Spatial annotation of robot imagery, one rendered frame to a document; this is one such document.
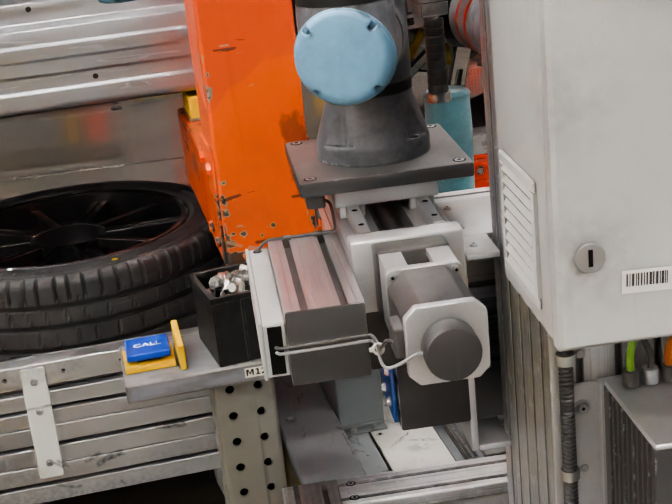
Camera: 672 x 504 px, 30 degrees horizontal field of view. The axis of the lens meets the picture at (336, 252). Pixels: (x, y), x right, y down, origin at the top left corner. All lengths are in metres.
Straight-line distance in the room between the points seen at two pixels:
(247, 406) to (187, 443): 0.33
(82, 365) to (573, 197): 1.32
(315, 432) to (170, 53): 0.81
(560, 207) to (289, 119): 1.04
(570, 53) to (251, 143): 1.08
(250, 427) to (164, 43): 0.88
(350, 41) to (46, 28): 1.21
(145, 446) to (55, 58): 0.79
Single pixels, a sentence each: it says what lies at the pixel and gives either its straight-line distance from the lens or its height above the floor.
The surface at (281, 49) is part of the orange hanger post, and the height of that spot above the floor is 0.89.
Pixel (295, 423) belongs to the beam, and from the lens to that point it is 2.48.
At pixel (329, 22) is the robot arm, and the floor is 1.03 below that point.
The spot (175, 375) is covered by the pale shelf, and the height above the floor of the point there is 0.45.
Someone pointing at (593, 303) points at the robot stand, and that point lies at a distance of 1.16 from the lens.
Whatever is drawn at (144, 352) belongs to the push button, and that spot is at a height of 0.48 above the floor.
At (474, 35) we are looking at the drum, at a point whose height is 0.84.
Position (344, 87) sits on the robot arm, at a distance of 1.46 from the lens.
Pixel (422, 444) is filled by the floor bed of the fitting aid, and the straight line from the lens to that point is 2.47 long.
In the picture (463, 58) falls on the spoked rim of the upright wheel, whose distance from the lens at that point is 2.58.
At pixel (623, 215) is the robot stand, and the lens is 1.14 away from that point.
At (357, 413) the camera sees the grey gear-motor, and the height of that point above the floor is 0.11.
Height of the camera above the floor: 1.25
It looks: 19 degrees down
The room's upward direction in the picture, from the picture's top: 6 degrees counter-clockwise
